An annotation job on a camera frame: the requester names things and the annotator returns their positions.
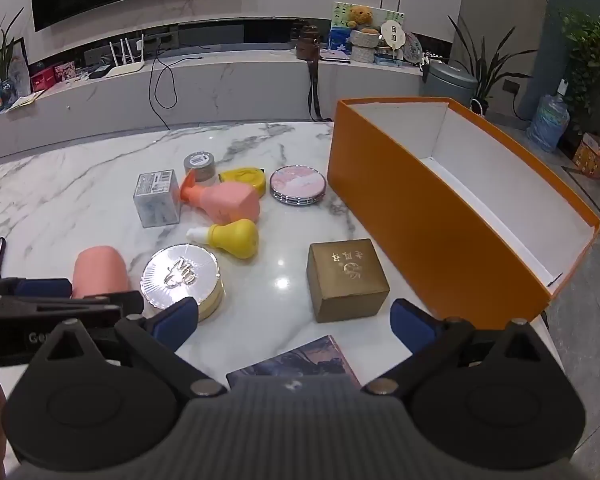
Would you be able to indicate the pink round compact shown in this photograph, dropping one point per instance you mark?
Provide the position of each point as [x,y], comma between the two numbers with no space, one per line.
[298,184]

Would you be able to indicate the green picture board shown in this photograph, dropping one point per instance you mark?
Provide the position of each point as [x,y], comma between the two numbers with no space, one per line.
[341,35]

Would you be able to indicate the long-leaf potted plant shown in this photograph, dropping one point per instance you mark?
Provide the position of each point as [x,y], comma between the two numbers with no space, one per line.
[480,65]

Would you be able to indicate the white router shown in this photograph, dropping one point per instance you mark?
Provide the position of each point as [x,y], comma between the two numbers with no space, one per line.
[130,64]

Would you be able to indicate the green vine plant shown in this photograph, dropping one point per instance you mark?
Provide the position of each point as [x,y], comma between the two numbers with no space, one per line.
[590,45]

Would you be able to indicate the pink cylinder cup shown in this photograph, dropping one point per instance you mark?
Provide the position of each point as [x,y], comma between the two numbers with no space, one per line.
[100,270]

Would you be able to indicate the brown teddy bear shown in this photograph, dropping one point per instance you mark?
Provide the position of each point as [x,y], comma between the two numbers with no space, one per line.
[360,16]

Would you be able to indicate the orange cardboard box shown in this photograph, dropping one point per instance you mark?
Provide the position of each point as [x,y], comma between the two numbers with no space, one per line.
[430,220]

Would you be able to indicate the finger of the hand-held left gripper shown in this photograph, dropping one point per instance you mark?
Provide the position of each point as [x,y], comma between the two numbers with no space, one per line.
[115,305]
[45,288]

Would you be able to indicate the thin-leaf potted plant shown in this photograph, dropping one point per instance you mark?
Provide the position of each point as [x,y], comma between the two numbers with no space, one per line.
[2,55]

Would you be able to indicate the white round hand fan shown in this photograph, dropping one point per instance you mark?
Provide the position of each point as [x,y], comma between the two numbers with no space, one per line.
[394,35]

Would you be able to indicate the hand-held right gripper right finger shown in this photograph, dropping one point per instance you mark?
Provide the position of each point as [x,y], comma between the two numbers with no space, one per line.
[409,322]

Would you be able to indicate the dark printed card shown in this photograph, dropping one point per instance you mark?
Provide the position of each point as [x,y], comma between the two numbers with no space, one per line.
[305,360]

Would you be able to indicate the printed cardboard box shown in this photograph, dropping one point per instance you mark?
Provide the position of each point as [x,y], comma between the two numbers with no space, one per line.
[592,155]

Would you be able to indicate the pink pump bottle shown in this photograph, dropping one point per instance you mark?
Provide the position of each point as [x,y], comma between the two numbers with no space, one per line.
[230,202]

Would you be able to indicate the yellow tape measure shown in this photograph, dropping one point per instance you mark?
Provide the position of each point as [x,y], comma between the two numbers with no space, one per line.
[247,180]

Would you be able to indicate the stacked woven baskets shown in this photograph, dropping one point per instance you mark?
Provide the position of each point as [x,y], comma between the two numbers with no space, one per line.
[364,45]

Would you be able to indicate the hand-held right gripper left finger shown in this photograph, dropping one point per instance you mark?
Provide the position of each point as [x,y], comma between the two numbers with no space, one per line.
[176,321]

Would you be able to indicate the clear labelled box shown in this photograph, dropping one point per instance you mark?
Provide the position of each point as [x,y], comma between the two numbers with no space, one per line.
[156,200]

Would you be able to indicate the silver round compact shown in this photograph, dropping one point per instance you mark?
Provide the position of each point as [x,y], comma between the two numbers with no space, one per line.
[180,272]

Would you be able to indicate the pink box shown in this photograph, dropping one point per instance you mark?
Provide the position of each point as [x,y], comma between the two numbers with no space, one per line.
[65,71]

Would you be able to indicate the red box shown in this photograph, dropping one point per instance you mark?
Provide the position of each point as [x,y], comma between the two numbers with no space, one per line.
[42,81]

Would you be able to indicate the yellow bulb-shaped bottle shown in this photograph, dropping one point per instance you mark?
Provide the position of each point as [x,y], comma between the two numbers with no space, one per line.
[232,237]

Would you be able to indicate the white marble tv console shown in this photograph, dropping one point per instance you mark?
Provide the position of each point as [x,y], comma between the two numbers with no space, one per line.
[230,85]

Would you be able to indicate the grey pedal trash can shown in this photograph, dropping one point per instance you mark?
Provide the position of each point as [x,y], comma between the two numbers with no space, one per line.
[450,82]

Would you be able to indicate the decorative plate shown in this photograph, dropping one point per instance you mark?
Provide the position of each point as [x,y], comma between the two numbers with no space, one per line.
[414,47]

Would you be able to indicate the blue water bottle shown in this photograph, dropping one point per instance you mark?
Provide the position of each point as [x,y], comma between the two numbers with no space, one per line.
[547,120]

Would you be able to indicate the gold square box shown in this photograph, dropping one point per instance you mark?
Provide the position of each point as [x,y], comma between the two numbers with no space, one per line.
[347,285]

